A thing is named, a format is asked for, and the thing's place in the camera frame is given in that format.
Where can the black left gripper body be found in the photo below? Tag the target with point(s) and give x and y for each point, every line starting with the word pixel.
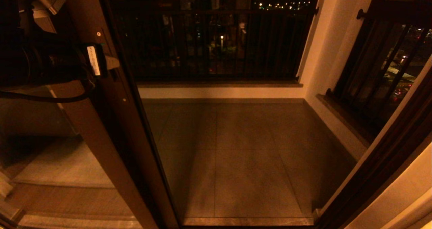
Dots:
pixel 92 60

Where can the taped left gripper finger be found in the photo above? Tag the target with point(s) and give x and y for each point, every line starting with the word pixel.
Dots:
pixel 112 58
pixel 113 65

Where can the brown framed sliding glass door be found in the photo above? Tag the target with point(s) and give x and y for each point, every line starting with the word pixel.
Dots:
pixel 135 137

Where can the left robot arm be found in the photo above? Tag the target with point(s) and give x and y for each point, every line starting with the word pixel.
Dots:
pixel 33 63

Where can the dark brown door jamb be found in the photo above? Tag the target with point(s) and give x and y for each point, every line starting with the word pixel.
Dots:
pixel 388 154

